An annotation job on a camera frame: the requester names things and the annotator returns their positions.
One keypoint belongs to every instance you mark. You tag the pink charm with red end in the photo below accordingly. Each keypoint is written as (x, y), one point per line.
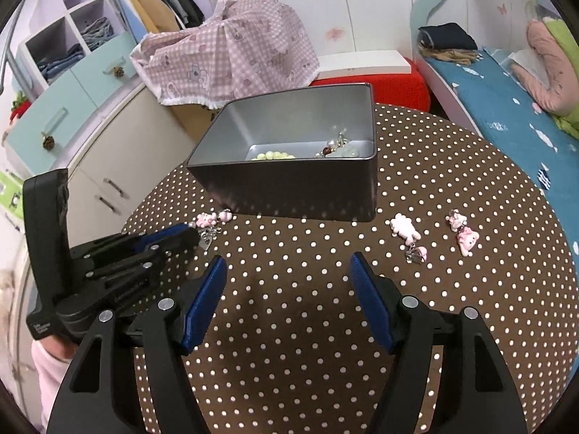
(206, 220)

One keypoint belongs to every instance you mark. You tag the red green decoration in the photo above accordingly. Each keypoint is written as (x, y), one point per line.
(20, 105)

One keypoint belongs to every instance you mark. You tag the tan hanging coat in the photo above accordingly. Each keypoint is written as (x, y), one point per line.
(151, 7)

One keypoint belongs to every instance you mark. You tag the folded light denim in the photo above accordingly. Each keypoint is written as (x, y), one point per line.
(97, 31)

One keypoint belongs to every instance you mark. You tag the dark folded clothes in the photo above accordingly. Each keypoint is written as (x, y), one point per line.
(445, 36)

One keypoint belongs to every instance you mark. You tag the light blue hanging garment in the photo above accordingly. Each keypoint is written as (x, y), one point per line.
(129, 16)

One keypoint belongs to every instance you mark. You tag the grey metal tin box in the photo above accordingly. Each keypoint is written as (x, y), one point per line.
(280, 194)

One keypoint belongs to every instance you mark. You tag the cream cabinet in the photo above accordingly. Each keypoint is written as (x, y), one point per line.
(149, 144)

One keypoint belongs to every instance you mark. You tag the curved metal rail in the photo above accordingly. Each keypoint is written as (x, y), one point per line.
(7, 54)

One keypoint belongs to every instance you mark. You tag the red stool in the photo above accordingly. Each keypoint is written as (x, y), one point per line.
(400, 88)

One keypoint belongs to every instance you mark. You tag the white flat box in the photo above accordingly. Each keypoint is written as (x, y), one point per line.
(362, 63)

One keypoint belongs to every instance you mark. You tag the blue patterned bed sheet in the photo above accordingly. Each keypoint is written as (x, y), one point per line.
(506, 113)

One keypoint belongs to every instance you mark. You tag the green packet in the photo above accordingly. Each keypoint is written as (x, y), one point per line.
(11, 194)

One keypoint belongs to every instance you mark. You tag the brown cardboard box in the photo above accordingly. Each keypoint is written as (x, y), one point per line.
(197, 120)

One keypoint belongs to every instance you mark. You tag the pine cone drawer knob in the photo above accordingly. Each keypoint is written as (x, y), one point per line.
(120, 72)
(48, 142)

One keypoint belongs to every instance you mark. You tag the brown polka dot tablecloth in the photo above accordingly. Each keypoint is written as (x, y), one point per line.
(294, 325)

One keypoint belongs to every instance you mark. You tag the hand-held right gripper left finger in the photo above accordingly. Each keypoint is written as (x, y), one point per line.
(206, 303)

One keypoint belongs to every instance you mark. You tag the mint green drawer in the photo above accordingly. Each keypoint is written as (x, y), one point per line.
(95, 77)
(36, 117)

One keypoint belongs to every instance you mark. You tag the white wardrobe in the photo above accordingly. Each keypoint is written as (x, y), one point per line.
(375, 4)

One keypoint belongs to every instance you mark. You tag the pearl drop earring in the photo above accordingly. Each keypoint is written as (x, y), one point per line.
(334, 144)

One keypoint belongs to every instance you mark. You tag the green blanket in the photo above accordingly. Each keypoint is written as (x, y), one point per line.
(565, 40)

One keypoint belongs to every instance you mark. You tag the mint green bunk bed frame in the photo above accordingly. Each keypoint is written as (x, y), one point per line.
(434, 0)

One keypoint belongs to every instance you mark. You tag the silver key charm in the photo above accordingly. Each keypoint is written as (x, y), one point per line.
(342, 135)

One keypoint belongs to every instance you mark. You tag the tan folded scarf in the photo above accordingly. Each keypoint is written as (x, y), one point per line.
(452, 56)

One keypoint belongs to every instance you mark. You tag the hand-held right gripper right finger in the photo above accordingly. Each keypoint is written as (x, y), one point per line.
(371, 303)

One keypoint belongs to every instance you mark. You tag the folded dark jeans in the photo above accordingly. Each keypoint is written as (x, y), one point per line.
(59, 61)

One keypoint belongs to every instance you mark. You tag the pink cartoon charm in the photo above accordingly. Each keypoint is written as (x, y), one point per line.
(466, 240)
(405, 228)

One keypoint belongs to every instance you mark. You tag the pink checked cloth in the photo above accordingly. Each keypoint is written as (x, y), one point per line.
(235, 49)

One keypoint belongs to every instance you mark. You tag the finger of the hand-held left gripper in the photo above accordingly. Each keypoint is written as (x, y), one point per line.
(135, 273)
(174, 235)

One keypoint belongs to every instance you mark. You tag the pink quilt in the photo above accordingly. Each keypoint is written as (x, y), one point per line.
(543, 72)

